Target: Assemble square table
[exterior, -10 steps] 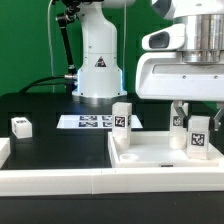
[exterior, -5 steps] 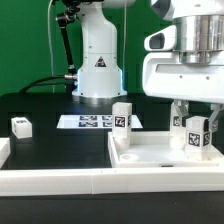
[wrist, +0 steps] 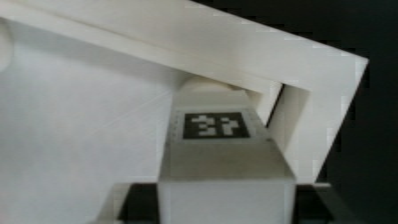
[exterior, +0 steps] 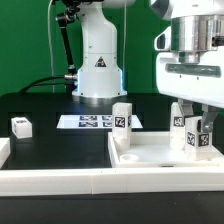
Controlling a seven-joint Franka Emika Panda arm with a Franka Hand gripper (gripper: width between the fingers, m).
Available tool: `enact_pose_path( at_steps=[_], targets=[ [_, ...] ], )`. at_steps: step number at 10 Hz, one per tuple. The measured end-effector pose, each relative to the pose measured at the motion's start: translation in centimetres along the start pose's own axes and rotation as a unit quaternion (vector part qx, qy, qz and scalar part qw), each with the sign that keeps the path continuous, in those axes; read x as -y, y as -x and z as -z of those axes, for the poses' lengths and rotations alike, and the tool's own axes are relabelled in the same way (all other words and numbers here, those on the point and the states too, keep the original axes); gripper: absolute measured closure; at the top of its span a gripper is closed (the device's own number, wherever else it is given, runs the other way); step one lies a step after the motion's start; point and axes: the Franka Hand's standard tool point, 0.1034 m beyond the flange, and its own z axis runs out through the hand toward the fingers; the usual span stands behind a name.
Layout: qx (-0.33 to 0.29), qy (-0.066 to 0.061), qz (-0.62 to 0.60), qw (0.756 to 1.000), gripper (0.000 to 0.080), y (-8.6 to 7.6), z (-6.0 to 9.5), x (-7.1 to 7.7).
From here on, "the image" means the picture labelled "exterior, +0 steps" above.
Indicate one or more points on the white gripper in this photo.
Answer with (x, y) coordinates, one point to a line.
(204, 89)

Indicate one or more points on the white square tabletop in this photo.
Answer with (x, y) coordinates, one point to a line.
(151, 149)

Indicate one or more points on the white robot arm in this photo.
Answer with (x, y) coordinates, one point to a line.
(189, 66)

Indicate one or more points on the white marker tag sheet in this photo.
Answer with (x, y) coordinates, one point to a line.
(91, 122)

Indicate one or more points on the white U-shaped obstacle fence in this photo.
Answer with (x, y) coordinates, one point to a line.
(105, 181)

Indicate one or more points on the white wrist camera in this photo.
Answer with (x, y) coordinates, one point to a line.
(163, 41)

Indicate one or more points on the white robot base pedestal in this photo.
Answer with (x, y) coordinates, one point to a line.
(99, 78)

